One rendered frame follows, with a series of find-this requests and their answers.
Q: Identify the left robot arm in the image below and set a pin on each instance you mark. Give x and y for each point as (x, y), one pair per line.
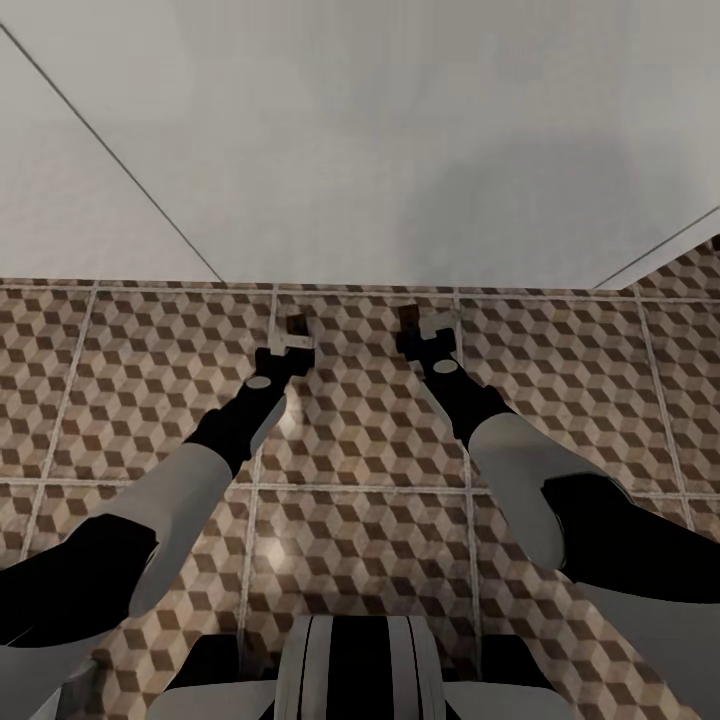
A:
(57, 607)

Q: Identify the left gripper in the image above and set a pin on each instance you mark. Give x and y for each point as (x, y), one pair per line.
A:
(295, 363)

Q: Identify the mousetrap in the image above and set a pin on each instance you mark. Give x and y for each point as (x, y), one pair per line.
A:
(409, 316)
(296, 325)

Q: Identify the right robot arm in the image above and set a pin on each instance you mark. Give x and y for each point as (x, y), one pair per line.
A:
(656, 582)

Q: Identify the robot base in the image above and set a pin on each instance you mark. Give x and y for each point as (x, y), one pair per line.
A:
(207, 687)

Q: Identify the serving cart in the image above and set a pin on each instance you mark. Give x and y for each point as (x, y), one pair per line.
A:
(74, 694)

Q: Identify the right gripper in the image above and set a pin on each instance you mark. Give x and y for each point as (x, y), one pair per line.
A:
(415, 347)

